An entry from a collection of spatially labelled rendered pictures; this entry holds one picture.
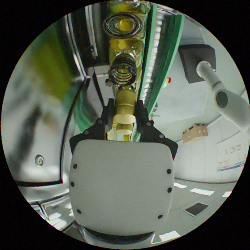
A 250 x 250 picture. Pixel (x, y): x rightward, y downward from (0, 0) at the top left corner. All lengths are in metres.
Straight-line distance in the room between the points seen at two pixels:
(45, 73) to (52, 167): 0.16
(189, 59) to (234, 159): 3.59
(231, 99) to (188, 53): 0.30
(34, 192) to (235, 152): 3.86
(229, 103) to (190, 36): 0.37
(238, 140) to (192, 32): 3.45
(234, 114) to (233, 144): 3.45
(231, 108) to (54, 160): 0.45
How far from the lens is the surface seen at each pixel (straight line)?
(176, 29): 0.30
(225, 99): 0.34
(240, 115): 0.32
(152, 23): 0.26
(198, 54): 0.53
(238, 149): 3.71
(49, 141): 0.17
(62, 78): 0.20
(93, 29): 0.45
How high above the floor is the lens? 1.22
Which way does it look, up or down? 23 degrees down
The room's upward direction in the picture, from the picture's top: 177 degrees counter-clockwise
